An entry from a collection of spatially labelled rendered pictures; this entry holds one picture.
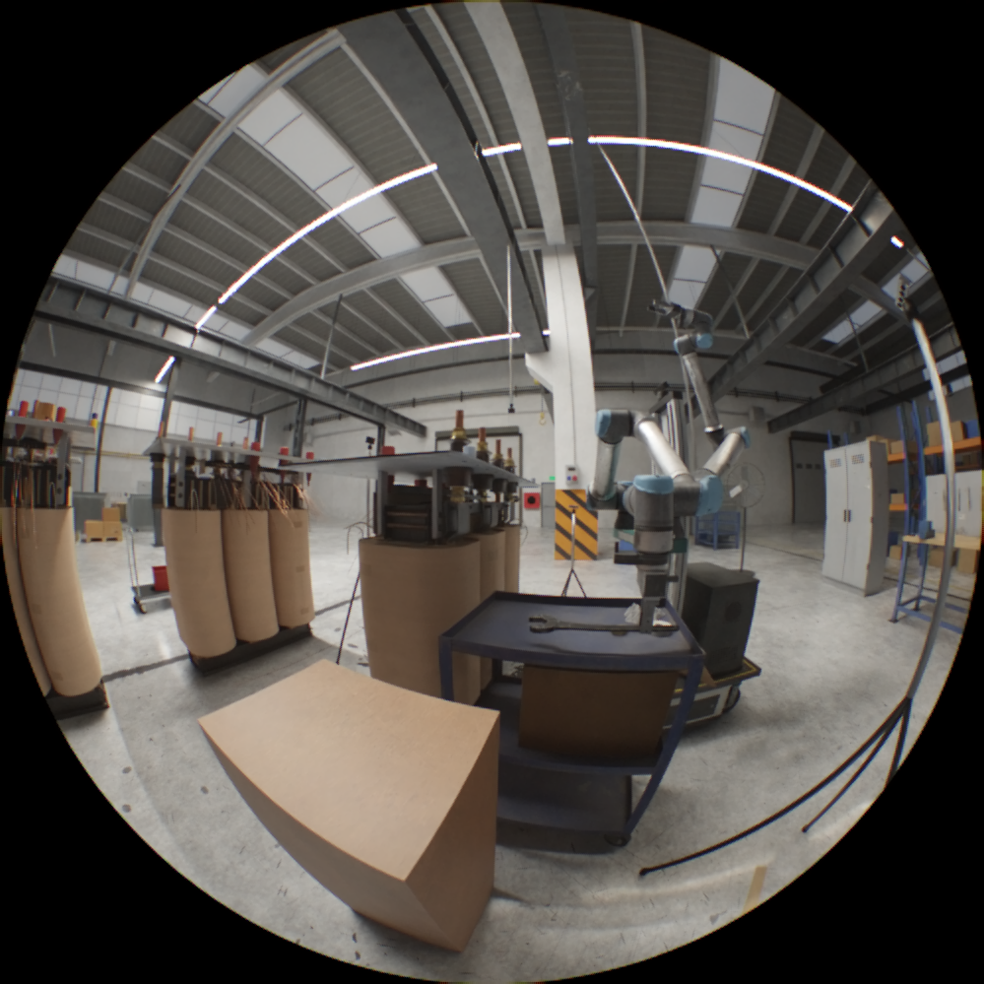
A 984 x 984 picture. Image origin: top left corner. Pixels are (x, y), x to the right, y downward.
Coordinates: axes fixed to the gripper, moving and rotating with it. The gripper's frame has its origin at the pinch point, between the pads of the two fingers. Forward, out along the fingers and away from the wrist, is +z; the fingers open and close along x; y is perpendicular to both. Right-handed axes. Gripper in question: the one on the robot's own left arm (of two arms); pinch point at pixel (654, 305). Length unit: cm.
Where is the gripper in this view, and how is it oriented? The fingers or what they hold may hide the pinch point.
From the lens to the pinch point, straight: 179.1
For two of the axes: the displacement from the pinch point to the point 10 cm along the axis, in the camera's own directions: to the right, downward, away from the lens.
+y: 1.1, -9.3, -3.6
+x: -2.5, 3.3, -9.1
